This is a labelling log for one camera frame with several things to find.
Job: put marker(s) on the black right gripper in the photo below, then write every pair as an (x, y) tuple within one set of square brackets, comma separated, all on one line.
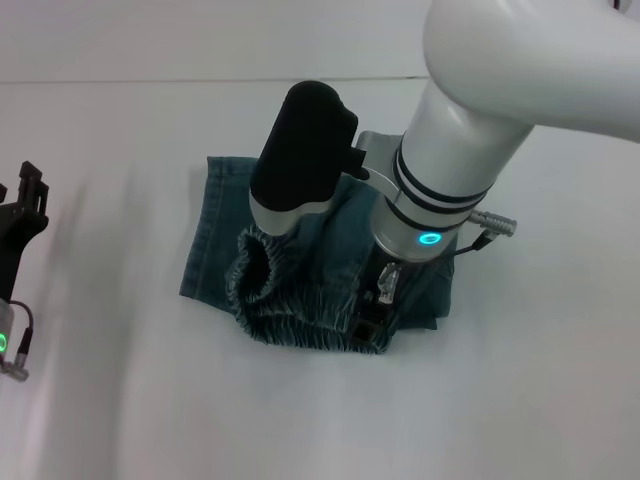
[(372, 300)]

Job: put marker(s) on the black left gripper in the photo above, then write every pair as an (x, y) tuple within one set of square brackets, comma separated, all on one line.
[(20, 240)]

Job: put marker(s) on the blue denim shorts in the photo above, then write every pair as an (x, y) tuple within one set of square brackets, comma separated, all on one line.
[(220, 240)]

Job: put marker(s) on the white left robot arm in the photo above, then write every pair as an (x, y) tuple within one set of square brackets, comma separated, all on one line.
[(4, 325)]

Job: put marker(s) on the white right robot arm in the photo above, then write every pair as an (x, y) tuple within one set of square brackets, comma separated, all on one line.
[(500, 75)]

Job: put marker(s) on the clear plug on right gripper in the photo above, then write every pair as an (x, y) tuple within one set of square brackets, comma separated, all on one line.
[(389, 285)]

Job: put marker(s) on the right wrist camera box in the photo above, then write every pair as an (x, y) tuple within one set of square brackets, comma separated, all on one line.
[(300, 150)]

